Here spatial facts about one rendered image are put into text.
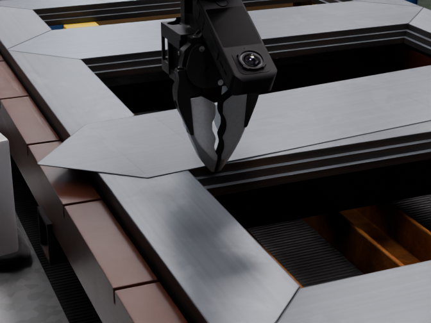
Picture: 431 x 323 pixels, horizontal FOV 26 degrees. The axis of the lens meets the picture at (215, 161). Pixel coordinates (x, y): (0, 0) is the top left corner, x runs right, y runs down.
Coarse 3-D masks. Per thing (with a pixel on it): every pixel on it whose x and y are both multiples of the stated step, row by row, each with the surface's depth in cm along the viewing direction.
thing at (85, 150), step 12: (84, 132) 108; (60, 144) 105; (72, 144) 105; (84, 144) 105; (96, 144) 105; (108, 144) 105; (72, 156) 102; (84, 156) 102; (96, 156) 102; (108, 156) 102; (120, 156) 102; (84, 168) 99; (96, 168) 99; (108, 168) 99; (120, 168) 99; (132, 168) 99
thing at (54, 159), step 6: (54, 150) 103; (48, 156) 102; (54, 156) 102; (60, 156) 102; (42, 162) 100; (48, 162) 100; (54, 162) 100; (60, 162) 100; (66, 162) 100; (66, 168) 99; (72, 168) 99
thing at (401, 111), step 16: (352, 80) 127; (368, 80) 127; (336, 96) 121; (352, 96) 121; (368, 96) 121; (384, 96) 121; (400, 96) 121; (384, 112) 115; (400, 112) 115; (416, 112) 115
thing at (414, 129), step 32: (160, 0) 174; (256, 0) 180; (288, 0) 182; (320, 0) 181; (352, 32) 153; (384, 32) 155; (416, 32) 154; (96, 64) 138; (128, 64) 139; (160, 64) 141; (32, 96) 127; (64, 128) 110; (416, 128) 110; (256, 160) 101; (288, 160) 103; (320, 160) 104; (352, 160) 105; (384, 160) 106; (416, 160) 108; (224, 192) 100; (128, 224) 89; (192, 320) 74
